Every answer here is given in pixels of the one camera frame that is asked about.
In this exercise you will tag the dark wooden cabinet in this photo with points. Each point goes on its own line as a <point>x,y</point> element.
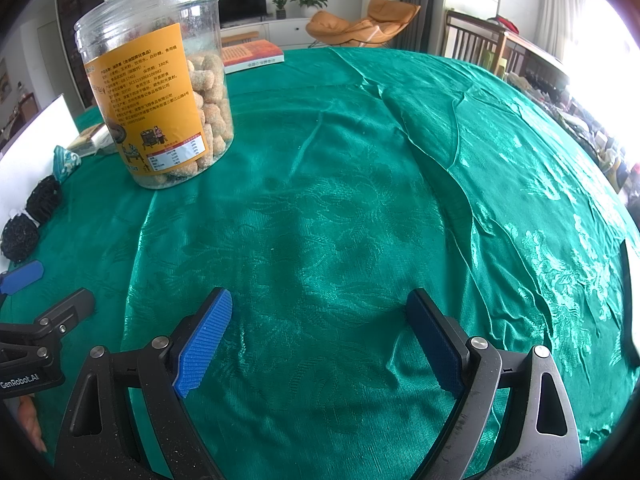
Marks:
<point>77,10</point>

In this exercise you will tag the pile of assorted clutter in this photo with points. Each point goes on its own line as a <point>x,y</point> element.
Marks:
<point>580,105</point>

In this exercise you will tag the small potted plant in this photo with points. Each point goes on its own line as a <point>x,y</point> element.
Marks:
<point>280,8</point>

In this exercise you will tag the orange book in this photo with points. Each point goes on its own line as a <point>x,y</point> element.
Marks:
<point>252,55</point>

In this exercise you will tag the green patterned pouch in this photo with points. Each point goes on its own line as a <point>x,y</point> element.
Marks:
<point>66,162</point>

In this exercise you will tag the black television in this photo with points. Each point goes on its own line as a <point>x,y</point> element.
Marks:
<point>242,2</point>

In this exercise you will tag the grey curtain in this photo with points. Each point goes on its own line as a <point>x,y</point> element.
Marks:
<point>417,5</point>

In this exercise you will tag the wooden chair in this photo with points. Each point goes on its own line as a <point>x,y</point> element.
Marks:
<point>475,42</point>

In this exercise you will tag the person's left hand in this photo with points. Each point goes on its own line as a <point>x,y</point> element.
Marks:
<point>32,425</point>

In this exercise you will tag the white television cabinet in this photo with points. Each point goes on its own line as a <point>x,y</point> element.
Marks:
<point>290,32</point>

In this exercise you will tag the white board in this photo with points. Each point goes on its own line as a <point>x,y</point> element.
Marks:
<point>35,160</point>

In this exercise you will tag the yellowish packet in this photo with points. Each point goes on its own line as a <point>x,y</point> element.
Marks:
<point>92,140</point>

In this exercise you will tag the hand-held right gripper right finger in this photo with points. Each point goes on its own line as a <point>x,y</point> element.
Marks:
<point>435,345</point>

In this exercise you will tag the green satin tablecloth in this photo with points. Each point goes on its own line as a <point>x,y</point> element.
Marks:
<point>350,200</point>

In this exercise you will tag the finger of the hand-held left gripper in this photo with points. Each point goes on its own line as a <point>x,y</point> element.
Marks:
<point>22,277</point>
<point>67,310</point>

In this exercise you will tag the orange lounge chair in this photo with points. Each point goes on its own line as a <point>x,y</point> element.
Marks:
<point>350,27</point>

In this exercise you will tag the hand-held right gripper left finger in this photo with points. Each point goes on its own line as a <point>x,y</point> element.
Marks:
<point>205,340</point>

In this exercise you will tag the clear plastic snack jar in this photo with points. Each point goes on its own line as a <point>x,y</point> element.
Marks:
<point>150,100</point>

